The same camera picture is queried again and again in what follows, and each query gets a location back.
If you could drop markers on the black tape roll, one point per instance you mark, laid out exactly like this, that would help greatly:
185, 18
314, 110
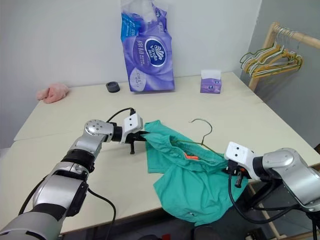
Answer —
113, 87

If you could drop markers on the small purple tissue pack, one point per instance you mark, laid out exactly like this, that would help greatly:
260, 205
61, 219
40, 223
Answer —
210, 86

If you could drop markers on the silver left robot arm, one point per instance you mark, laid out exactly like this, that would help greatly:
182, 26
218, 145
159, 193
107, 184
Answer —
95, 130

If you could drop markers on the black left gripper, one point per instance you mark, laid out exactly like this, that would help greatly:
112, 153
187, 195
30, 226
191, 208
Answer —
135, 137

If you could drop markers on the small red object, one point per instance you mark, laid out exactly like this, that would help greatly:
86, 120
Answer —
167, 237

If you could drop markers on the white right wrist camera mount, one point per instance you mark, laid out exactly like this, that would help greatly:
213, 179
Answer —
237, 151

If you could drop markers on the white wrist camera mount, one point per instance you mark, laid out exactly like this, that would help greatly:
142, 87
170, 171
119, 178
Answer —
131, 123
237, 151

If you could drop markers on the pink cloth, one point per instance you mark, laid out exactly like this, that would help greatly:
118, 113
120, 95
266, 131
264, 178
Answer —
53, 92

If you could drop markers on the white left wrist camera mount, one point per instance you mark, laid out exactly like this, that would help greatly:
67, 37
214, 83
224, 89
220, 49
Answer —
131, 123

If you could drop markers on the large purple tissue pack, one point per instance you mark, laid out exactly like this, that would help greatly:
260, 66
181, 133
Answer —
150, 62

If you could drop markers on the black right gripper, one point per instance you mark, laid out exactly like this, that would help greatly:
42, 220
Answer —
233, 168

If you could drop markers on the small orange tag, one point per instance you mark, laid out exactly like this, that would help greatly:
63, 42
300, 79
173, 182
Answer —
191, 157

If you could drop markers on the green shorts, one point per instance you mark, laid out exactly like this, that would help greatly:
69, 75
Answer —
190, 180

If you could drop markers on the wooden clothes rack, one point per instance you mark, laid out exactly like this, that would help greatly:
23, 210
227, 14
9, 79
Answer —
307, 39

